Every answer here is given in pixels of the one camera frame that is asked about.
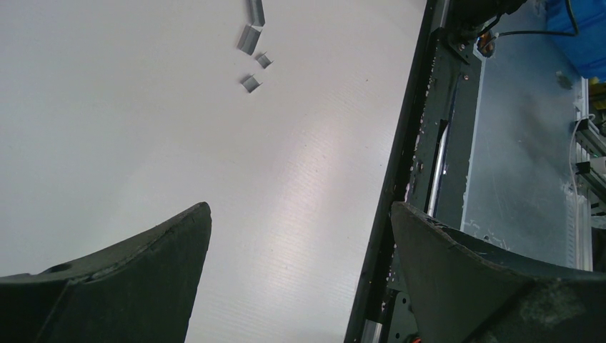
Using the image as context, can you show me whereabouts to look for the aluminium frame rails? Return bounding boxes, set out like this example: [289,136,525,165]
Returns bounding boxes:
[573,77,605,218]

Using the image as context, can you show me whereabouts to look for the white slotted cable duct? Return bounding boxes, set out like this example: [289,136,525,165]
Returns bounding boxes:
[565,189,593,271]

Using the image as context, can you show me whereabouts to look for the silver staple strip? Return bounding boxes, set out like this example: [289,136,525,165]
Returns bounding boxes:
[237,25,262,56]
[247,0,266,27]
[256,52,274,69]
[240,74,262,94]

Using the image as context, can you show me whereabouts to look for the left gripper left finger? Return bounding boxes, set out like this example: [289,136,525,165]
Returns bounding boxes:
[1,202,212,342]

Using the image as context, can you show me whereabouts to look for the blue object beyond table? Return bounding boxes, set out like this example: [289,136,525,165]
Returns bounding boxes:
[547,0,605,81]

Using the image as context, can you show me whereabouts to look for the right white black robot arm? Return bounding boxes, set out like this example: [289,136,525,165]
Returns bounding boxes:
[445,0,527,41]

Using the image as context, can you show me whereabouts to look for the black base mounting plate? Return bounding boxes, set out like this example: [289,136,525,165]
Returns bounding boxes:
[344,1,481,342]

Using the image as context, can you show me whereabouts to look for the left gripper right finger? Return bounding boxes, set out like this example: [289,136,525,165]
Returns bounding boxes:
[391,202,605,342]

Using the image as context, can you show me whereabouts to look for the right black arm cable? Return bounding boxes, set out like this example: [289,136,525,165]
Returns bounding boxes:
[492,0,581,39]

